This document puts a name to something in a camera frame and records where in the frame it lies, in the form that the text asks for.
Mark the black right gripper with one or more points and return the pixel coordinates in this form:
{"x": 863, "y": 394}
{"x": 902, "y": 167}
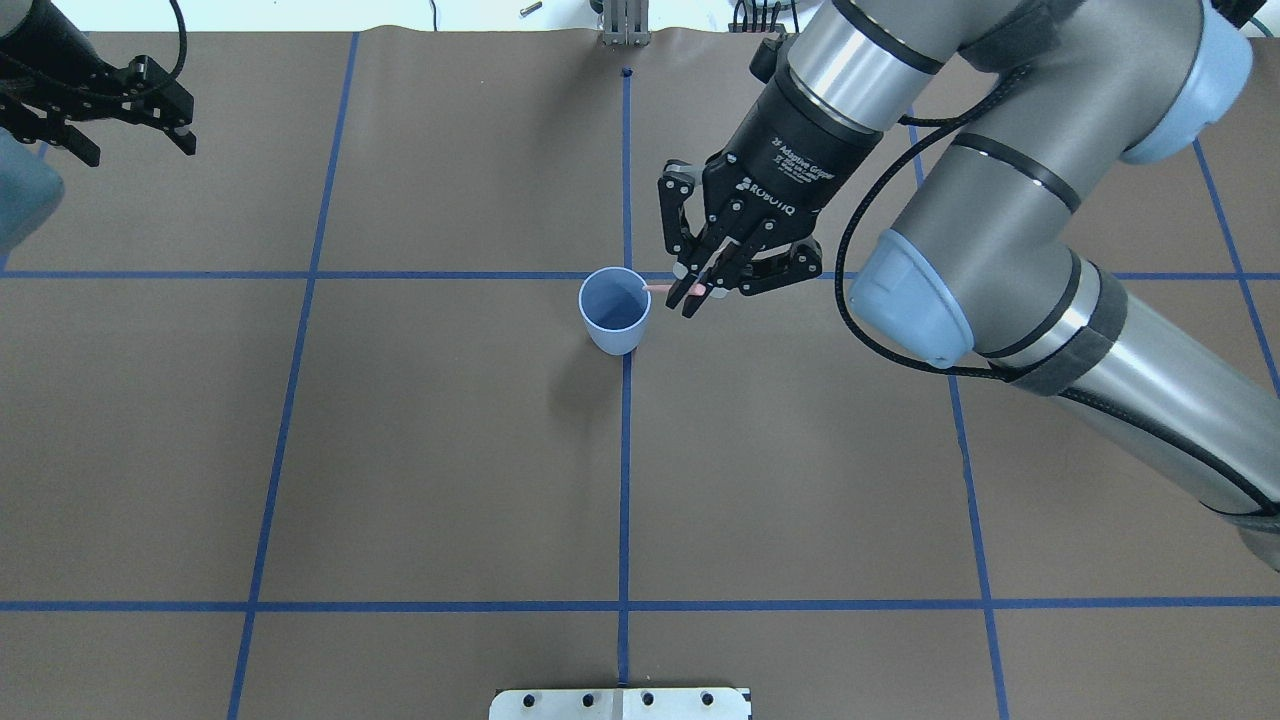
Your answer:
{"x": 785, "y": 150}

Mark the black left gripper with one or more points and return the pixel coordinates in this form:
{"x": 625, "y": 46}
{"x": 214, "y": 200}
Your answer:
{"x": 62, "y": 103}

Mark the pink chopstick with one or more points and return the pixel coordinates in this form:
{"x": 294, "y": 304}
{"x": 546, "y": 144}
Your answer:
{"x": 678, "y": 289}

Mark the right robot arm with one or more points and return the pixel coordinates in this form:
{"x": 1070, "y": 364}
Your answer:
{"x": 972, "y": 277}

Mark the light blue cup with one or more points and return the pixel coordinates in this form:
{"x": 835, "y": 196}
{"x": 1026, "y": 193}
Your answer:
{"x": 615, "y": 306}

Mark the blue tape line crosswise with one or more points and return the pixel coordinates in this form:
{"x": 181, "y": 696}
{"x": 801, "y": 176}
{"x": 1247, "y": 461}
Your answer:
{"x": 421, "y": 275}

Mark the blue tape line lengthwise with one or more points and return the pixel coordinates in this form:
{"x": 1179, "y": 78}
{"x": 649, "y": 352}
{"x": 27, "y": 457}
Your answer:
{"x": 626, "y": 393}

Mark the white metal mount base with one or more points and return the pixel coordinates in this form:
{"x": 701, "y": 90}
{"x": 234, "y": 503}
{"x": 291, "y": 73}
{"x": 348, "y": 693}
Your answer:
{"x": 623, "y": 703}

